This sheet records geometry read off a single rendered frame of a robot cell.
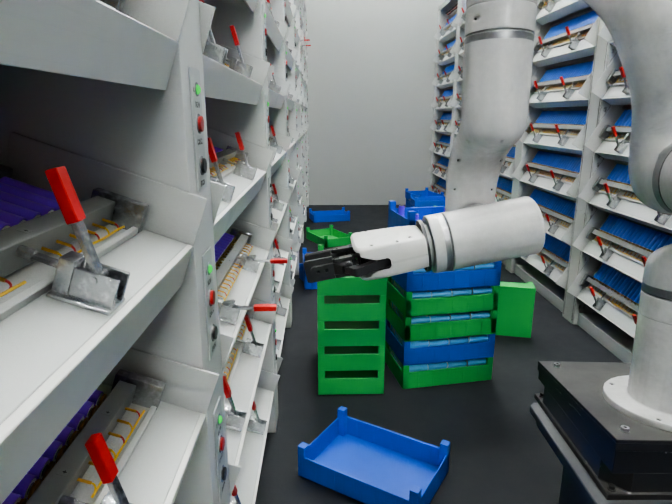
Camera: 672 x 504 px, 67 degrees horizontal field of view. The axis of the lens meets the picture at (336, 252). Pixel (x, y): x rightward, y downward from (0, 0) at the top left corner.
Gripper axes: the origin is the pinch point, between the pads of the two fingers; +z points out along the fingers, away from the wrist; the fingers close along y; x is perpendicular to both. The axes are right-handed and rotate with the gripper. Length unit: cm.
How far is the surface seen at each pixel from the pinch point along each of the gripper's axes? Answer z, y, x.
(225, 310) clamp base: 15.9, -4.1, 5.5
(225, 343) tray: 13.1, 10.8, 4.5
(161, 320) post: 16.4, 20.1, -3.4
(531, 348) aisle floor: -65, -97, 75
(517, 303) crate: -65, -107, 62
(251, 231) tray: 17, -50, 3
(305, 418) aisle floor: 15, -56, 60
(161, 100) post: 10.4, 20.0, -24.8
